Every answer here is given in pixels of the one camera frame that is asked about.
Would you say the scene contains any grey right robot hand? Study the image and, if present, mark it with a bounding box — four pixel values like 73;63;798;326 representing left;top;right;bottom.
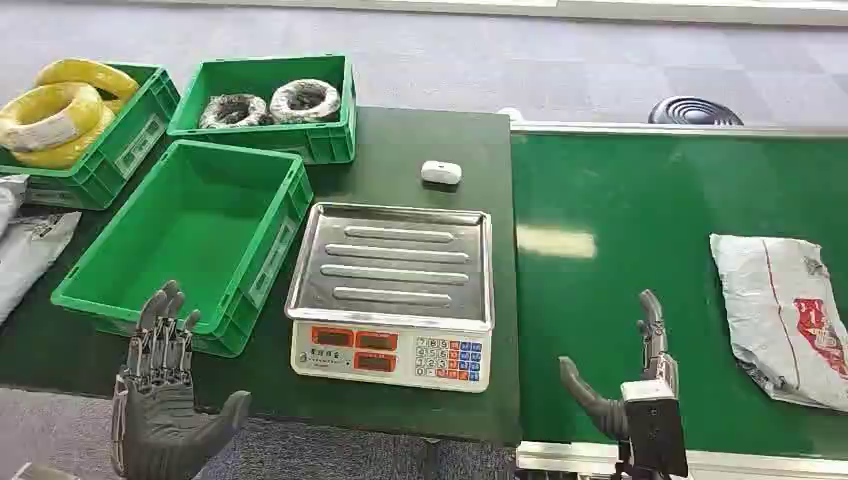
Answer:
558;289;691;480

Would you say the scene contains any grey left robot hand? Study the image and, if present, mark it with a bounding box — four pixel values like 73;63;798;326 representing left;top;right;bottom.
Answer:
110;280;253;480

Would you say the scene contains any grey parcel bag red print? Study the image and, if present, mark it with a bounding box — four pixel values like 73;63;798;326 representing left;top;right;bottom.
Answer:
708;232;848;414

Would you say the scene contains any empty green plastic crate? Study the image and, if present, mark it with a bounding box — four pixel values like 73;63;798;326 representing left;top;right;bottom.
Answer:
50;139;315;360

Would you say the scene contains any grey plastic parcel bag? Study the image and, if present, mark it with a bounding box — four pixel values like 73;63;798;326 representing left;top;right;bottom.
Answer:
0;209;83;327
0;174;32;240

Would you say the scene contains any green conveyor belt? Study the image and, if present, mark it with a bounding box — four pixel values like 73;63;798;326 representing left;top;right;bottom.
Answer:
510;121;848;480

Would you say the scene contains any white electronic weighing scale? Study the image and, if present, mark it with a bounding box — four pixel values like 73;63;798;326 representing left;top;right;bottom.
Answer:
284;201;497;395

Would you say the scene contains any green crate with yellow coils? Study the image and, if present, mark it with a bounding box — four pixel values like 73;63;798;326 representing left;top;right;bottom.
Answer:
0;62;182;212

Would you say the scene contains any black round ribbed object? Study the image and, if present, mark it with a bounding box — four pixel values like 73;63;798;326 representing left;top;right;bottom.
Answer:
647;95;745;128

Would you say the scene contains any small white plastic device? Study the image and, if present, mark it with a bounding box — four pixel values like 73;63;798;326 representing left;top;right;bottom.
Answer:
420;160;464;187

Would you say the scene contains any green crate with black coils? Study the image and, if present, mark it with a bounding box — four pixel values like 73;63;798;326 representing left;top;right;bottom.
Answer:
166;54;358;166

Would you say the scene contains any yellow wire coil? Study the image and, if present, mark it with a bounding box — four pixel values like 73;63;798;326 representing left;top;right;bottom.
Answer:
34;58;142;106
0;81;107;153
9;104;119;171

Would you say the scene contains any black wire coil wrapped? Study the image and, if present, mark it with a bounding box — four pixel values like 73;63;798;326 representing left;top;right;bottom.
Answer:
197;93;271;130
268;78;343;126

